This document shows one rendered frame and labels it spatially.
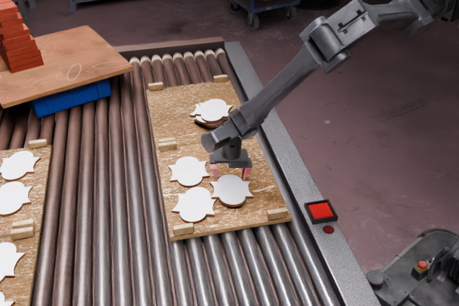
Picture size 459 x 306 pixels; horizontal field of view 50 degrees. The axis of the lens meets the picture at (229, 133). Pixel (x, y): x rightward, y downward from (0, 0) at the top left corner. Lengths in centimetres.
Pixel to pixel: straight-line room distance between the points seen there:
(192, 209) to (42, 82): 84
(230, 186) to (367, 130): 210
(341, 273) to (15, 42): 143
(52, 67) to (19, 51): 13
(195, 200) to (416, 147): 220
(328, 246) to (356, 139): 205
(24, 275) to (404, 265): 156
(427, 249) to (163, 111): 133
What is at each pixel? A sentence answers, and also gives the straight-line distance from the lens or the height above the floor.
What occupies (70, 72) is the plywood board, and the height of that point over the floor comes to 104.
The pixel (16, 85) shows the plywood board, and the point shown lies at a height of 104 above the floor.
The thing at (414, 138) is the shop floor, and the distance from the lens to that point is 352.
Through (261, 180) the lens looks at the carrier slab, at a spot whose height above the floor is 94.
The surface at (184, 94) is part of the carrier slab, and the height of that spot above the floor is 94.
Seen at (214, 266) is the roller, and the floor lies 92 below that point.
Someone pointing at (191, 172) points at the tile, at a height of 95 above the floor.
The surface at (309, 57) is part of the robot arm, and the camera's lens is 113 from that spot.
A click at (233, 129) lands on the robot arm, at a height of 116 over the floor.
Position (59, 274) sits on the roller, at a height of 92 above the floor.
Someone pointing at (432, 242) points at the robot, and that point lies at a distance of 247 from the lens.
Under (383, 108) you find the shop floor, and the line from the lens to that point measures 378.
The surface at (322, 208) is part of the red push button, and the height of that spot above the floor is 93.
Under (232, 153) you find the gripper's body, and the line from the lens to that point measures 145.
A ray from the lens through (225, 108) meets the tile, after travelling 179.
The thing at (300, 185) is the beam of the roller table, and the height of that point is 92.
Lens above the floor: 195
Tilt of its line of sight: 35 degrees down
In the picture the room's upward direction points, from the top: 1 degrees counter-clockwise
